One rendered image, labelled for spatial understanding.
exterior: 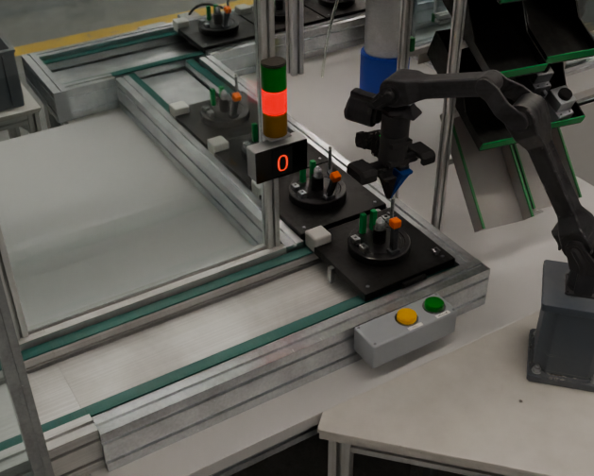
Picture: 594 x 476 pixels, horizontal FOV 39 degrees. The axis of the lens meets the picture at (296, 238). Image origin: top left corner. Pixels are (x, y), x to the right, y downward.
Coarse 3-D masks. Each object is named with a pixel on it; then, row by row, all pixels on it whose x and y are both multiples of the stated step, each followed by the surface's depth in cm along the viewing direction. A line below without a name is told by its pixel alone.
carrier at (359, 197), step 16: (288, 176) 213; (304, 176) 206; (320, 176) 202; (288, 192) 207; (304, 192) 201; (320, 192) 203; (336, 192) 204; (352, 192) 207; (368, 192) 207; (288, 208) 202; (304, 208) 201; (320, 208) 200; (336, 208) 201; (352, 208) 201; (368, 208) 201; (384, 208) 203; (288, 224) 197; (304, 224) 196; (320, 224) 196; (336, 224) 197
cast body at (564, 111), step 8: (560, 88) 185; (544, 96) 187; (552, 96) 184; (560, 96) 183; (568, 96) 183; (552, 104) 185; (560, 104) 183; (568, 104) 184; (552, 112) 186; (560, 112) 185; (568, 112) 186; (552, 120) 187
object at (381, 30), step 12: (372, 0) 253; (384, 0) 251; (396, 0) 251; (372, 12) 255; (384, 12) 253; (396, 12) 253; (372, 24) 257; (384, 24) 255; (396, 24) 255; (372, 36) 259; (384, 36) 257; (396, 36) 257; (372, 48) 261; (384, 48) 259; (396, 48) 260
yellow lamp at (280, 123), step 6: (264, 114) 168; (282, 114) 167; (264, 120) 168; (270, 120) 168; (276, 120) 167; (282, 120) 168; (264, 126) 169; (270, 126) 168; (276, 126) 168; (282, 126) 169; (264, 132) 170; (270, 132) 169; (276, 132) 169; (282, 132) 170
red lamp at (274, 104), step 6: (264, 96) 165; (270, 96) 164; (276, 96) 164; (282, 96) 165; (264, 102) 166; (270, 102) 165; (276, 102) 165; (282, 102) 166; (264, 108) 167; (270, 108) 166; (276, 108) 166; (282, 108) 166; (270, 114) 167; (276, 114) 167
